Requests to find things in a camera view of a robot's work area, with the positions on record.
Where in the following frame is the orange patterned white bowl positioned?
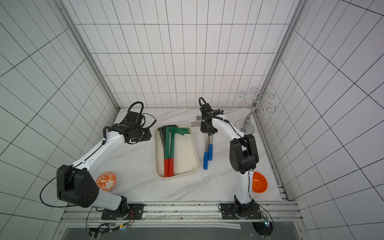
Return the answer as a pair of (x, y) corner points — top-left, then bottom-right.
(95, 172), (117, 192)

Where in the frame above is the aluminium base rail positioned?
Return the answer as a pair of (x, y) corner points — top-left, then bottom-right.
(60, 202), (303, 231)

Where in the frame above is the green hoe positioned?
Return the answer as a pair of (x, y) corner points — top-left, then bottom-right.
(166, 126), (190, 177)
(164, 127), (175, 178)

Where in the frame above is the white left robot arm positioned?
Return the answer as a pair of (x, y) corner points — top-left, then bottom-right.
(54, 109), (152, 215)

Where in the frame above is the chrome cup rack stand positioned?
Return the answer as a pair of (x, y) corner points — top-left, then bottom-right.
(235, 88), (276, 134)

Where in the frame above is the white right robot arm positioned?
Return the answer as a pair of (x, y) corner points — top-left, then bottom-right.
(199, 97), (259, 219)

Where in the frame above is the chrome hoe blue handle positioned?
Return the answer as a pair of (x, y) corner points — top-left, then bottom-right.
(196, 116), (213, 161)
(192, 121), (209, 170)

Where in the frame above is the cream plastic storage box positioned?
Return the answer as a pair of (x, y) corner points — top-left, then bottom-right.
(152, 122), (200, 179)

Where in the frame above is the orange plastic bowl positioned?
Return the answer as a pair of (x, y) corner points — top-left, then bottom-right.
(252, 172), (268, 194)

